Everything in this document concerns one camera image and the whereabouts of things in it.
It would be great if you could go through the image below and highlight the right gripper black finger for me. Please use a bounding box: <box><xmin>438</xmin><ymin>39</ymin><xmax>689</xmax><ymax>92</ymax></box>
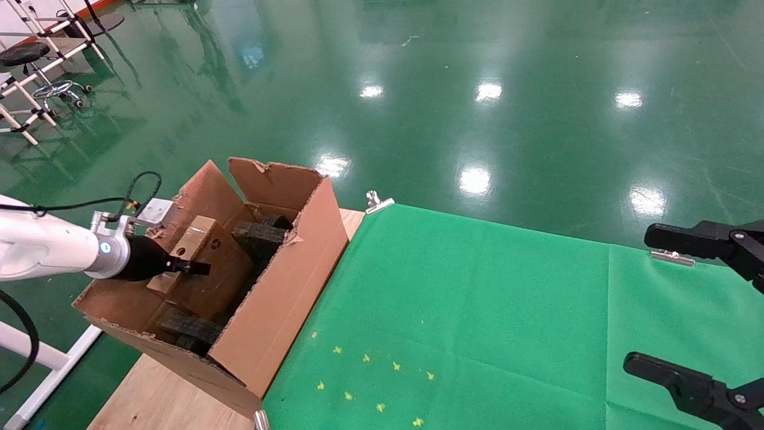
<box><xmin>623</xmin><ymin>352</ymin><xmax>764</xmax><ymax>430</ymax></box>
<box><xmin>643</xmin><ymin>220</ymin><xmax>764</xmax><ymax>293</ymax></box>

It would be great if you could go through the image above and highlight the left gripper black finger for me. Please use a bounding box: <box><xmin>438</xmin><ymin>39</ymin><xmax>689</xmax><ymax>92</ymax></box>
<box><xmin>169</xmin><ymin>258</ymin><xmax>212</xmax><ymax>277</ymax></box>

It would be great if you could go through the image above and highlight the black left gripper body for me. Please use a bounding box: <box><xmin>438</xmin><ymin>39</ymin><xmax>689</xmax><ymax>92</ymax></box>
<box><xmin>113</xmin><ymin>235</ymin><xmax>181</xmax><ymax>283</ymax></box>

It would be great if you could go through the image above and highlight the small taped cardboard box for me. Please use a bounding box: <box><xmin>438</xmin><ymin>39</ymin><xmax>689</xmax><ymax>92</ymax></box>
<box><xmin>145</xmin><ymin>216</ymin><xmax>256</xmax><ymax>321</ymax></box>

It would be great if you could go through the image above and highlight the large open cardboard carton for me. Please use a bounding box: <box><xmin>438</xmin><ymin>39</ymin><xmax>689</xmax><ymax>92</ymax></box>
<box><xmin>72</xmin><ymin>156</ymin><xmax>351</xmax><ymax>419</ymax></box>

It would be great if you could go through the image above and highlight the white pipe rack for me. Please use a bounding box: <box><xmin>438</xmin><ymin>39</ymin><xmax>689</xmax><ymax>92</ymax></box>
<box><xmin>0</xmin><ymin>0</ymin><xmax>108</xmax><ymax>147</ymax></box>

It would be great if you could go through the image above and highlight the green cloth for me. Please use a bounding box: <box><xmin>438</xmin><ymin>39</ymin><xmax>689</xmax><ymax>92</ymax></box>
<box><xmin>261</xmin><ymin>203</ymin><xmax>764</xmax><ymax>430</ymax></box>

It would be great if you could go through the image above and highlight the black round base stand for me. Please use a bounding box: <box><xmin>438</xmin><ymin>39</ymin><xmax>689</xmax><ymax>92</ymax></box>
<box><xmin>75</xmin><ymin>0</ymin><xmax>126</xmax><ymax>38</ymax></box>

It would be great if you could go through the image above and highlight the black round stool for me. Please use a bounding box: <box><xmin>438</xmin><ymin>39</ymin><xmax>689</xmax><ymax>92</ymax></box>
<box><xmin>0</xmin><ymin>41</ymin><xmax>95</xmax><ymax>114</ymax></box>

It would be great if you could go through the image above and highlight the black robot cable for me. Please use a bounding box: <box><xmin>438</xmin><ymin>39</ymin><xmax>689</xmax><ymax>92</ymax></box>
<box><xmin>0</xmin><ymin>171</ymin><xmax>163</xmax><ymax>395</ymax></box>

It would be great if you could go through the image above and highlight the white tube table frame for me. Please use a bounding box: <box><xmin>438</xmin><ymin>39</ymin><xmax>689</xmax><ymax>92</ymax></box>
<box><xmin>0</xmin><ymin>320</ymin><xmax>105</xmax><ymax>430</ymax></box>

